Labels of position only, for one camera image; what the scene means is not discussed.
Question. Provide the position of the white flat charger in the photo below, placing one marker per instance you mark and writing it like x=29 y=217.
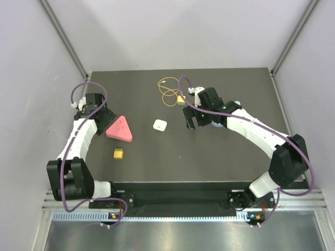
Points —
x=160 y=125

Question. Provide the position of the pink triangular power strip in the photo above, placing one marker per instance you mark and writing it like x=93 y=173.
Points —
x=120 y=130

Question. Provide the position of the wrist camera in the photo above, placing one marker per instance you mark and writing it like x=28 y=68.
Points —
x=194 y=93
x=80 y=104

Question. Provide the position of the light blue round power strip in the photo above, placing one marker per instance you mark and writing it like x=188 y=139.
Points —
x=219 y=125

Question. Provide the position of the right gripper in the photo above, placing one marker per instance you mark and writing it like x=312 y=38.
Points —
x=189 y=113

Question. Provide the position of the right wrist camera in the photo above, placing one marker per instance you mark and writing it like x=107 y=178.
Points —
x=194 y=93

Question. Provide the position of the yellow cube plug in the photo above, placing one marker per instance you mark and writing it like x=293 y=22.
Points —
x=118 y=154

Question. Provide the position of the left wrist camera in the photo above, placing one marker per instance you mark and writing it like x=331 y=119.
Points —
x=80 y=104

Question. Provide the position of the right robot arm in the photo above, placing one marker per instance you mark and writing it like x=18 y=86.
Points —
x=288 y=154

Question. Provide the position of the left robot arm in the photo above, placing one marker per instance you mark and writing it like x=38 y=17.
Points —
x=70 y=164

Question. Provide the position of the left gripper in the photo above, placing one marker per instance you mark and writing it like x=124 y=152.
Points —
x=109 y=117

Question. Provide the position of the slotted cable duct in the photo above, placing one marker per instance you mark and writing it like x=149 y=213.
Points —
x=105 y=216

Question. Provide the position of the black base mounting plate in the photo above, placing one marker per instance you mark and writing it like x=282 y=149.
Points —
x=224 y=194

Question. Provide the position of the yellow charger with cable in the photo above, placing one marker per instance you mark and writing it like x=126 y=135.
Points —
x=181 y=100

